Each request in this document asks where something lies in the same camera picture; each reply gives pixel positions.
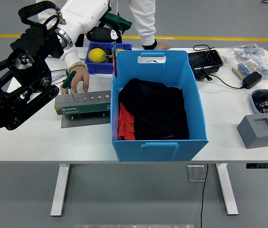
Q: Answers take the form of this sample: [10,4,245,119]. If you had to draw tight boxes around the dark small parts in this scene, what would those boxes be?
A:
[104,47,114,64]

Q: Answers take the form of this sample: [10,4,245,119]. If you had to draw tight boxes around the black hanging cable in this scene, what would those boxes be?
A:
[199,163,209,228]

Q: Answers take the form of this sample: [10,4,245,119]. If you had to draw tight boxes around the small green T-handle hex key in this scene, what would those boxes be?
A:
[61,70,77,102]

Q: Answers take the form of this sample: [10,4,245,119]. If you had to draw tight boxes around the large green T-handle hex key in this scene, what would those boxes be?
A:
[99,11,133,79]

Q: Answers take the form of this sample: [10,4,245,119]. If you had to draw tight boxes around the black cloth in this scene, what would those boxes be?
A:
[118,77,190,141]

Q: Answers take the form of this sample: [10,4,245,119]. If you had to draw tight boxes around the black power adapter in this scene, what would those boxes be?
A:
[242,71,262,90]

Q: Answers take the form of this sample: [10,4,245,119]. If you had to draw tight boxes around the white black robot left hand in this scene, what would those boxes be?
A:
[57,0,123,43]

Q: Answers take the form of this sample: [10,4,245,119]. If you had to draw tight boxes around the beaded bracelet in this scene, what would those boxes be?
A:
[67,61,86,74]

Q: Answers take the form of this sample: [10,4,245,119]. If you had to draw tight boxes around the white table leg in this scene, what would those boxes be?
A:
[215,163,239,216]
[50,163,71,217]

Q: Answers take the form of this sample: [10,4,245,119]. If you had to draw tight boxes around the red cloth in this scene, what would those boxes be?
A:
[117,102,136,141]

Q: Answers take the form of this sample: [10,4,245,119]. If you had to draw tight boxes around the black wristband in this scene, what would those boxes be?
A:
[141,38,158,50]

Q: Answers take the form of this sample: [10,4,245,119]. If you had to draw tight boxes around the metal floor socket cover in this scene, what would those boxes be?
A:
[187,164,207,182]

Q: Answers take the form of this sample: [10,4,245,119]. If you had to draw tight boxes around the clear bags of components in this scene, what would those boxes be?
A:
[220,43,268,83]

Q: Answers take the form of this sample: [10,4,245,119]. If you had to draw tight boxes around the black adapter cord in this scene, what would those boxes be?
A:
[192,44,245,90]

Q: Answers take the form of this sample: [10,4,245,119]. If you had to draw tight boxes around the taped resistor strip bundle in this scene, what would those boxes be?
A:
[231,60,259,79]

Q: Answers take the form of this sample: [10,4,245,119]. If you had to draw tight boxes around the black plastic tray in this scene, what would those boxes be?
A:
[187,49,224,81]

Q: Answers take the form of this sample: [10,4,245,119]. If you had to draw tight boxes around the small blue parts bin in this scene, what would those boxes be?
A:
[84,42,133,75]

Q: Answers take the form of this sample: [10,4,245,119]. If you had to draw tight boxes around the person's left hand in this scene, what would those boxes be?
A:
[152,42,172,50]

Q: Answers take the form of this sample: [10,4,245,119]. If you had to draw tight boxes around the grey cube box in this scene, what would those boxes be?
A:
[237,113,268,150]

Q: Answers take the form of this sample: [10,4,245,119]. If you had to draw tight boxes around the large blue plastic box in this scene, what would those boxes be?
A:
[110,50,209,163]

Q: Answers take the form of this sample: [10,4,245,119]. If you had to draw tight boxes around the person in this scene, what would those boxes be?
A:
[36,0,172,95]

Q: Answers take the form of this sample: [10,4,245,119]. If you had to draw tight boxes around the green grey hex key stand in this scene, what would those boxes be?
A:
[54,90,111,116]

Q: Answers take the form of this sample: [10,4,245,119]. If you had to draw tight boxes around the person's right hand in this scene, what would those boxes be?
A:
[66,66,91,95]

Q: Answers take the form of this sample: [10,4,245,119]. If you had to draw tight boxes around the yellow lemon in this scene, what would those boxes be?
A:
[88,47,107,63]

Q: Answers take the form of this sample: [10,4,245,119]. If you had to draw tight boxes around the black table control panel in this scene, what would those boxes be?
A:
[246,162,268,170]

